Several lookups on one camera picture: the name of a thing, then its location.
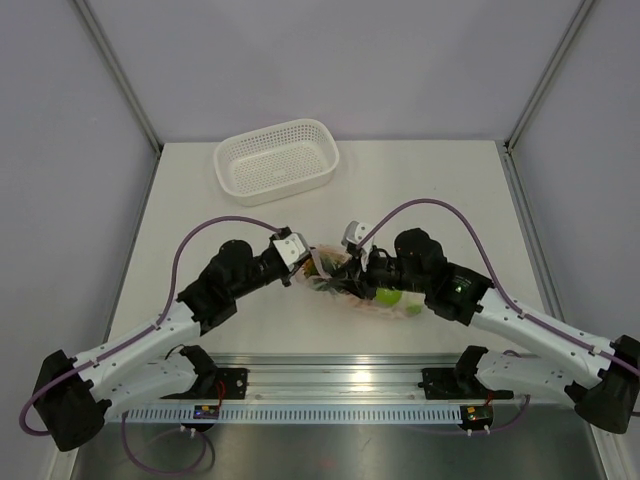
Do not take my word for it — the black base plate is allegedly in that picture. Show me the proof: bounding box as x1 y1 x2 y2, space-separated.
164 367 249 400
418 367 515 400

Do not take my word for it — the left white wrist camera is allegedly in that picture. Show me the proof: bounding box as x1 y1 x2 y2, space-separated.
271 232 311 270

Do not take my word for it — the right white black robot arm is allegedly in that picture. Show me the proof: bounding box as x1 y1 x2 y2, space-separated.
342 221 639 434

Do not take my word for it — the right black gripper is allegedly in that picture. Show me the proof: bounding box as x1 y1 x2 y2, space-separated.
331 244 430 300

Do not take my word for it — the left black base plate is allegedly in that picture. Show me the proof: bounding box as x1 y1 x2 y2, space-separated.
164 367 249 400

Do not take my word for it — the aluminium frame post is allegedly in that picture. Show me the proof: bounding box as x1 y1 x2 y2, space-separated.
504 0 599 155
69 0 164 158

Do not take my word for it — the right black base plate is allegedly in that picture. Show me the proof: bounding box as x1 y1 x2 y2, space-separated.
418 367 515 400

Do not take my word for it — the clear zip top bag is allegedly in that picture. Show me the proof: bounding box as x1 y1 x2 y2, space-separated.
295 245 426 320

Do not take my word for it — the right aluminium frame post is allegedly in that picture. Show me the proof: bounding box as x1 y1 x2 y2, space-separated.
504 0 599 155

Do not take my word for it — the white perforated plastic basket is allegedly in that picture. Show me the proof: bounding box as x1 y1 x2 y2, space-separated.
212 119 340 207

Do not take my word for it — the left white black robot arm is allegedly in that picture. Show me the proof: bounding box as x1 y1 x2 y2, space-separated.
33 233 311 452

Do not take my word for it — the white slotted cable duct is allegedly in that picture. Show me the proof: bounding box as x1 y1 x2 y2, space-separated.
127 403 462 425

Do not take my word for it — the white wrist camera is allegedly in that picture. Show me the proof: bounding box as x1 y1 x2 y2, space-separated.
341 220 373 257
271 232 311 270

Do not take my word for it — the aluminium mounting rail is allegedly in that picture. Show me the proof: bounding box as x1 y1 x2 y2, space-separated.
211 353 460 404

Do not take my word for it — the left aluminium frame post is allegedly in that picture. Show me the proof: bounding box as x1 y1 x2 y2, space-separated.
69 0 164 158

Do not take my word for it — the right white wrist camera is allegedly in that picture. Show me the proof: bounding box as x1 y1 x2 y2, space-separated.
341 220 373 257

